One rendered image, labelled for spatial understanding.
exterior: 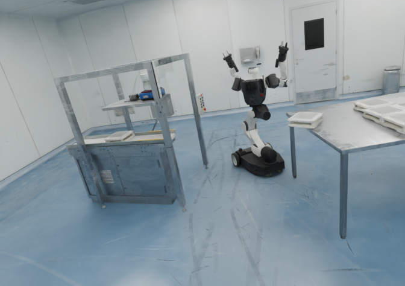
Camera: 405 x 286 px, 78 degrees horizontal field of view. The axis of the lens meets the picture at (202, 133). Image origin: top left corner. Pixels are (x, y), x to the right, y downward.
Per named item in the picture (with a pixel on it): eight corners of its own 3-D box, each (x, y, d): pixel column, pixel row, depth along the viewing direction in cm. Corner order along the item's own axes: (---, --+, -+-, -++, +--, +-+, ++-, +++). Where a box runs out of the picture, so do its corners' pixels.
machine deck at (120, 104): (170, 96, 271) (170, 93, 270) (155, 105, 237) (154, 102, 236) (122, 102, 291) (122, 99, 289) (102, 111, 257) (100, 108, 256)
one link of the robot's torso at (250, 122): (255, 130, 349) (267, 114, 307) (243, 133, 345) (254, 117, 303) (251, 120, 355) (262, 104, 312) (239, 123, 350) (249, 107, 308)
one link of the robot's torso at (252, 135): (270, 149, 326) (255, 117, 341) (257, 153, 321) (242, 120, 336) (265, 152, 340) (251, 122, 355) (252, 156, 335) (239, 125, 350)
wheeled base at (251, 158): (293, 168, 317) (291, 145, 306) (257, 181, 303) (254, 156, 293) (265, 152, 375) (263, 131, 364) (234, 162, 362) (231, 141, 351)
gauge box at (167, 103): (174, 113, 277) (170, 96, 271) (170, 116, 268) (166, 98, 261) (156, 115, 284) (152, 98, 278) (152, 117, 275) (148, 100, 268)
